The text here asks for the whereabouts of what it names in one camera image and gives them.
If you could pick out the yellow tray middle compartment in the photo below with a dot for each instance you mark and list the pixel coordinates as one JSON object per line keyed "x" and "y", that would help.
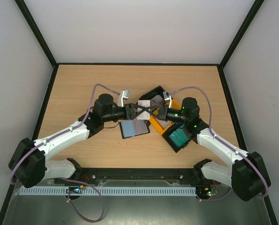
{"x": 159, "y": 122}

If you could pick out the black frame post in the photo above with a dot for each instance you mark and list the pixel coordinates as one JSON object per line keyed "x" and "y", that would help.
{"x": 241, "y": 32}
{"x": 36, "y": 31}

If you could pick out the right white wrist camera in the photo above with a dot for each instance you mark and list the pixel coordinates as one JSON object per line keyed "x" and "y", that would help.
{"x": 168, "y": 98}

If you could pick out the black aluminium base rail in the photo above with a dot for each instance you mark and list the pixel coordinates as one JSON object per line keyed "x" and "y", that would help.
{"x": 190, "y": 176}

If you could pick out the controller board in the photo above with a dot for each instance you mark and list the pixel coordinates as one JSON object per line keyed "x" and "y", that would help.
{"x": 207, "y": 192}
{"x": 74, "y": 192}

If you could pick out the black frame post left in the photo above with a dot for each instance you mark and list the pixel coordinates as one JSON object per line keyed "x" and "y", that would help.
{"x": 36, "y": 31}

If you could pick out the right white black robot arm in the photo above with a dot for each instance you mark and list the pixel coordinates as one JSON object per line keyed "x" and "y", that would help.
{"x": 245, "y": 173}

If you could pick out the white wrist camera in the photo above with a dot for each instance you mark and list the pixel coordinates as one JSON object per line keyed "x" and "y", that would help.
{"x": 168, "y": 98}
{"x": 124, "y": 95}

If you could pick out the black tray left compartment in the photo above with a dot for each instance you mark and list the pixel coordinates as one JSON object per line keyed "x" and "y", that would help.
{"x": 156, "y": 91}

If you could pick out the right controller board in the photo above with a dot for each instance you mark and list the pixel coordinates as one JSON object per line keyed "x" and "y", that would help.
{"x": 207, "y": 192}

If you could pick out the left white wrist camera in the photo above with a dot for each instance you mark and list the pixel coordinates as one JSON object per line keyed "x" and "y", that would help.
{"x": 124, "y": 95}

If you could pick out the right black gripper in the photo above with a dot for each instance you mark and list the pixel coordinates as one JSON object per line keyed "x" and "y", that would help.
{"x": 162, "y": 113}

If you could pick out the black card holder wallet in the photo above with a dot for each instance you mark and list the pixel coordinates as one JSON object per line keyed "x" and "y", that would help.
{"x": 133, "y": 128}

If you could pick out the teal card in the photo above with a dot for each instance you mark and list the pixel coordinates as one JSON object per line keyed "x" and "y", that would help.
{"x": 179, "y": 138}

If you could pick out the red circle white card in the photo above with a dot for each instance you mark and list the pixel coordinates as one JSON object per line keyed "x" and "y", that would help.
{"x": 141, "y": 127}

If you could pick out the left controller board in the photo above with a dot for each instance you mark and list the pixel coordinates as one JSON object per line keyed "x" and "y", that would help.
{"x": 74, "y": 192}

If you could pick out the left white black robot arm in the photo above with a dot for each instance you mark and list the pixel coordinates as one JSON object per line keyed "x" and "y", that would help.
{"x": 32, "y": 160}

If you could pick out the light blue slotted cable duct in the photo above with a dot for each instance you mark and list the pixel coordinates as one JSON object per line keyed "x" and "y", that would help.
{"x": 112, "y": 191}

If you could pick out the black frame post right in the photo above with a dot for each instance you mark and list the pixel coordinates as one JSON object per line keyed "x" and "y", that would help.
{"x": 241, "y": 32}

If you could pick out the red striped card in tray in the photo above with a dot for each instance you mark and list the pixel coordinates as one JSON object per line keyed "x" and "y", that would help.
{"x": 157, "y": 100}

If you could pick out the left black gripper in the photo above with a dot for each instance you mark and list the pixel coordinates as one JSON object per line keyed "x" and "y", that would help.
{"x": 129, "y": 112}

